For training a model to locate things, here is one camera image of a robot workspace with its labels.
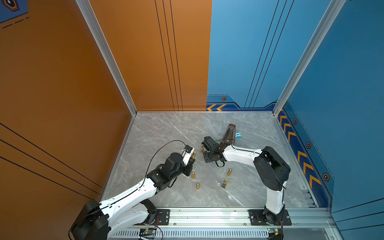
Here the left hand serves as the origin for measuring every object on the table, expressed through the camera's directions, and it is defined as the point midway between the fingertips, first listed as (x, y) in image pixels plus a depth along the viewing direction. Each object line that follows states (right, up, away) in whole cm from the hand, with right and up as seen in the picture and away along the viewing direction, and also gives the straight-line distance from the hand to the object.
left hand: (193, 157), depth 81 cm
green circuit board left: (-21, -34, -9) cm, 41 cm away
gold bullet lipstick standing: (+3, -16, 0) cm, 16 cm away
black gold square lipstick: (+18, -16, +6) cm, 25 cm away
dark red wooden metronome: (+22, +10, +10) cm, 26 cm away
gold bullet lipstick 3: (+21, -9, +4) cm, 23 cm away
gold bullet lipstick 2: (0, -11, +4) cm, 12 cm away
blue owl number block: (+32, +11, +24) cm, 41 cm away
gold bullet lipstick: (0, +2, -2) cm, 3 cm away
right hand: (+9, -2, +14) cm, 17 cm away
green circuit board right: (+39, -34, -11) cm, 53 cm away
